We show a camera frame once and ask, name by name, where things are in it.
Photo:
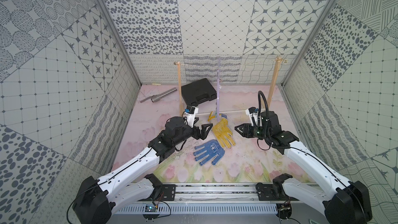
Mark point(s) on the purple wavy clothes hanger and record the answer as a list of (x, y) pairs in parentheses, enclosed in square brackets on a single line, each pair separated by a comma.
[(218, 89)]

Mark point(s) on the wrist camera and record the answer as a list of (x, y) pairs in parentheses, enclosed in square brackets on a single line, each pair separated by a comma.
[(252, 113), (190, 113)]

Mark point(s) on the green circuit board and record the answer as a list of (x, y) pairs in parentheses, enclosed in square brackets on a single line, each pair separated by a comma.
[(150, 208)]

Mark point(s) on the black plastic case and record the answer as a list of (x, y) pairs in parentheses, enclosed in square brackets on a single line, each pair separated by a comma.
[(198, 92)]

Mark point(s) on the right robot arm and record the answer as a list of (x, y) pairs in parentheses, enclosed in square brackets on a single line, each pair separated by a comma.
[(340, 200)]

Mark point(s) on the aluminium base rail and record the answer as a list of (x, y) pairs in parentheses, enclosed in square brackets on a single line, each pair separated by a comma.
[(214, 193)]

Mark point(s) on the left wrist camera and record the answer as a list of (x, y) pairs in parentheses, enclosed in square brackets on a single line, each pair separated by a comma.
[(190, 113)]

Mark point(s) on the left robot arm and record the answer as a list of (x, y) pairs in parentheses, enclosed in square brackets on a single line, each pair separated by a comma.
[(98, 199)]

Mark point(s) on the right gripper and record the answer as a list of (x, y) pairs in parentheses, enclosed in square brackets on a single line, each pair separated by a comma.
[(245, 130)]

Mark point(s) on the wooden drying rack frame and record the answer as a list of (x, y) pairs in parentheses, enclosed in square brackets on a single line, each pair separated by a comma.
[(279, 60)]

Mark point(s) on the grey metal cylinder tool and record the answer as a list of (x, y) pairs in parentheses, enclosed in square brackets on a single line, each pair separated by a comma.
[(158, 97)]

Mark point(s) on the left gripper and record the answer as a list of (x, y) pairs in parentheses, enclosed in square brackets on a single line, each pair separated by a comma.
[(199, 131)]

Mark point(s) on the yellow dotted work glove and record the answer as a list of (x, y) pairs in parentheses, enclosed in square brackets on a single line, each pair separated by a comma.
[(221, 131)]

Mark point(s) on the blue dotted glove flat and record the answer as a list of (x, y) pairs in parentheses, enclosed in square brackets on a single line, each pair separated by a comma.
[(210, 151)]

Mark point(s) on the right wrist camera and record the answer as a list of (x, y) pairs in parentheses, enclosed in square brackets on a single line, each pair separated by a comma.
[(252, 113)]

